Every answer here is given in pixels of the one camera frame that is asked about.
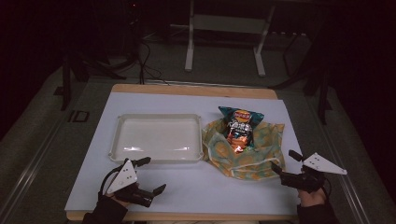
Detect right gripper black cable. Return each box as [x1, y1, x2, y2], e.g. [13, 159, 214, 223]
[321, 178, 332, 201]

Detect white plastic tray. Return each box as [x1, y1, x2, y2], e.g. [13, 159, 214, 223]
[108, 113, 205, 165]

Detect black floor cables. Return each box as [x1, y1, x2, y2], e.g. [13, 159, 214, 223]
[135, 38, 171, 86]

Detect yellow green patterned cloth bag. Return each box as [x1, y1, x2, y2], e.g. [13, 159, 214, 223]
[201, 119, 287, 181]

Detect person's left hand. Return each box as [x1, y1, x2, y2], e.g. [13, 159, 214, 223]
[104, 183, 141, 208]

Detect person's right hand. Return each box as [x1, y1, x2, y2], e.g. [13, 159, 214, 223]
[297, 186, 327, 208]

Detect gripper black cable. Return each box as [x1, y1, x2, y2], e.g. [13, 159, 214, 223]
[98, 163, 126, 201]
[321, 178, 332, 201]

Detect black stand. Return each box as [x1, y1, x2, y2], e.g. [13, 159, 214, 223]
[60, 55, 128, 112]
[268, 29, 333, 126]

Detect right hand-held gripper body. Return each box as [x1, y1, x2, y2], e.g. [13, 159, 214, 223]
[279, 151, 348, 194]

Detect teal potato chip bag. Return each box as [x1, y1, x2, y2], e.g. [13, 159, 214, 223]
[218, 105, 265, 155]

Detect white metal stand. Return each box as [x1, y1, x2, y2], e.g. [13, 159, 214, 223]
[184, 0, 276, 77]

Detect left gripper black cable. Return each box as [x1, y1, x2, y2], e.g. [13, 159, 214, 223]
[98, 163, 126, 201]

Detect wooden table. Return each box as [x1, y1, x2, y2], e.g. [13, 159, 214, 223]
[65, 83, 301, 222]

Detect white table mat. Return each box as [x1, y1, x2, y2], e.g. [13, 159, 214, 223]
[64, 91, 304, 217]

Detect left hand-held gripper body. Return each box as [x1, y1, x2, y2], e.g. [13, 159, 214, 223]
[106, 158, 156, 208]

